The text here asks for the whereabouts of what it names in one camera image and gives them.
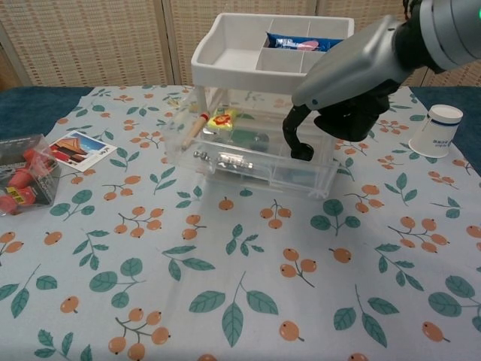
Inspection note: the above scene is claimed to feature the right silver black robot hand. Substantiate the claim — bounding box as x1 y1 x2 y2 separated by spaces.
281 14 410 162

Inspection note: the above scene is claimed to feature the floral orange berry tablecloth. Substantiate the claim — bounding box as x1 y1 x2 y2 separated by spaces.
0 85 481 361

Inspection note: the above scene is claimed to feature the woven folding screen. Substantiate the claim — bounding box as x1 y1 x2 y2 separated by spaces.
0 0 481 91

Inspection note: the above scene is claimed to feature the wooden pencil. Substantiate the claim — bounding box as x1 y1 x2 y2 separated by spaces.
180 111 210 151

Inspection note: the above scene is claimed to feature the clear drawer with bead handle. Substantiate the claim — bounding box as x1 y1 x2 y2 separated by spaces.
159 93 341 199

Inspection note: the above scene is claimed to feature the blue snack packet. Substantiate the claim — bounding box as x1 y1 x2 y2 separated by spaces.
265 32 345 52

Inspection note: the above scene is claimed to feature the yellow snack packet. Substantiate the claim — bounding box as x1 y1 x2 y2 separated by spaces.
204 108 240 135

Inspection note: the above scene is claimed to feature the white top clear drawer organizer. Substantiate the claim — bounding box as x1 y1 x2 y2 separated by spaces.
190 13 356 199

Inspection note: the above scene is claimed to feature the green round lid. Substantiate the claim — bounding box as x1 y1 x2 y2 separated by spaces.
233 129 264 146

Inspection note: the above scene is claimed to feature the clear box of red toys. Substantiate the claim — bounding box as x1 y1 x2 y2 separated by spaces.
0 133 62 217

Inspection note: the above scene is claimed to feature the small white bottle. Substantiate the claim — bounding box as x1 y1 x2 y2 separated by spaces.
408 105 464 158

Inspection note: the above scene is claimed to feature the metal bead chain handle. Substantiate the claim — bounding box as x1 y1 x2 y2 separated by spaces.
192 149 253 170

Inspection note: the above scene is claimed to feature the temple picture postcard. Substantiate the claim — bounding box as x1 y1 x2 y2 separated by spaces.
48 130 116 173

